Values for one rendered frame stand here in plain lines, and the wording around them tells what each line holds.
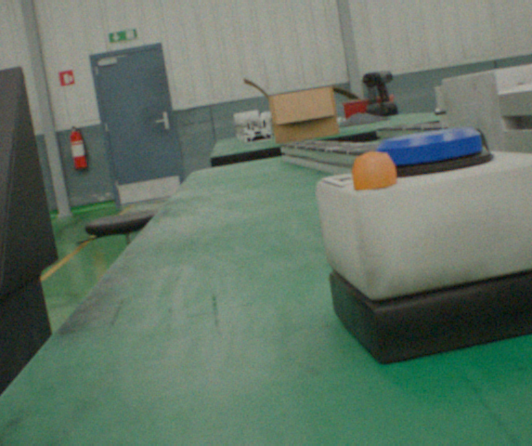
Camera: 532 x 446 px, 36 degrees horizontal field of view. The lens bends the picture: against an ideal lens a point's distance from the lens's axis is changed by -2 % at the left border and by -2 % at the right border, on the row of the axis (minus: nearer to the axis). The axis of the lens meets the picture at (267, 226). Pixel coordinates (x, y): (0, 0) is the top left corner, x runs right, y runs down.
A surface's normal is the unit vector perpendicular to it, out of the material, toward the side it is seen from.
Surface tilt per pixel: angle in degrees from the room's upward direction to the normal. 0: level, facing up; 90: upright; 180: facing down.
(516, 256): 90
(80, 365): 0
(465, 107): 90
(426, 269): 90
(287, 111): 68
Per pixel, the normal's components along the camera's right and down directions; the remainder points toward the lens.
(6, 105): -0.11, -0.61
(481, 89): -0.98, 0.18
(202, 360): -0.16, -0.98
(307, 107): -0.05, -0.24
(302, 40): 0.04, 0.12
